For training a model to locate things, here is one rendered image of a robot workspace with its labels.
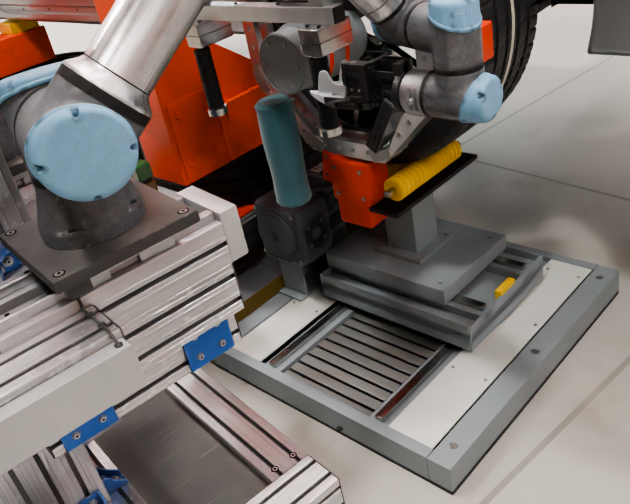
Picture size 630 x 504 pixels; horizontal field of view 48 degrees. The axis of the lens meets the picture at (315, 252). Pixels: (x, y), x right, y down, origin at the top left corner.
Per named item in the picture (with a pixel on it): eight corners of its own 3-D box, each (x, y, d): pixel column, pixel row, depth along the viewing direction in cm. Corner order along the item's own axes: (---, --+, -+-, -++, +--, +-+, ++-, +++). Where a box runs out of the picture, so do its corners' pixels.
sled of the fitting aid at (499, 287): (543, 281, 193) (542, 251, 188) (472, 355, 173) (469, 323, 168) (398, 239, 225) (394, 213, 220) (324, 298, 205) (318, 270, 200)
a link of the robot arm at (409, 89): (447, 107, 117) (418, 125, 112) (424, 104, 120) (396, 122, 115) (443, 62, 113) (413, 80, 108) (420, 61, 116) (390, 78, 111)
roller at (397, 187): (468, 156, 176) (467, 134, 173) (398, 208, 159) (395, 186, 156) (449, 152, 180) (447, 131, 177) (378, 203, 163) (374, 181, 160)
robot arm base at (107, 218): (67, 261, 93) (39, 196, 88) (28, 230, 104) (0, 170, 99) (164, 213, 100) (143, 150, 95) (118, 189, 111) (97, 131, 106)
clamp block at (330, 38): (354, 42, 129) (350, 13, 126) (321, 58, 124) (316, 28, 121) (334, 41, 132) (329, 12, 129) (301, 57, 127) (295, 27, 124)
